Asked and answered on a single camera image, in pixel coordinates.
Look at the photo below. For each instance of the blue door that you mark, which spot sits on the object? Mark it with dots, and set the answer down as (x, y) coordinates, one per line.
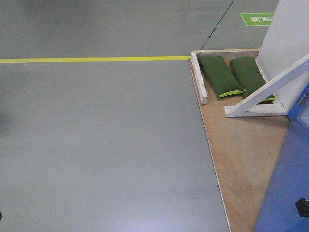
(290, 178)

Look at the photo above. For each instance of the black door latch part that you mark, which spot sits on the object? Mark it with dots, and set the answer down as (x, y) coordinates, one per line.
(302, 206)

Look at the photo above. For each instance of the white border plank far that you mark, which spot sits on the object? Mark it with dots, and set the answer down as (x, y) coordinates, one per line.
(197, 75)

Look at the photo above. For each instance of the green sandbag left one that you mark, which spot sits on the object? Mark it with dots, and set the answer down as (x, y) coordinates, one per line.
(224, 83)

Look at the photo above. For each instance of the green sandbag one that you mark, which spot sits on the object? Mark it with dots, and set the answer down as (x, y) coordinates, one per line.
(224, 83)
(247, 74)

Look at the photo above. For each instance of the wooden platform base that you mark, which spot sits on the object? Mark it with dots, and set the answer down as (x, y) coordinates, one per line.
(244, 150)

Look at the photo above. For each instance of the green floor sign sticker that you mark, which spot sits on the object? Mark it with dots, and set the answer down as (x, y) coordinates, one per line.
(257, 19)

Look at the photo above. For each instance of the white wooden door frame support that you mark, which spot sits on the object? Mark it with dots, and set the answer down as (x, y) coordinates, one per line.
(283, 60)

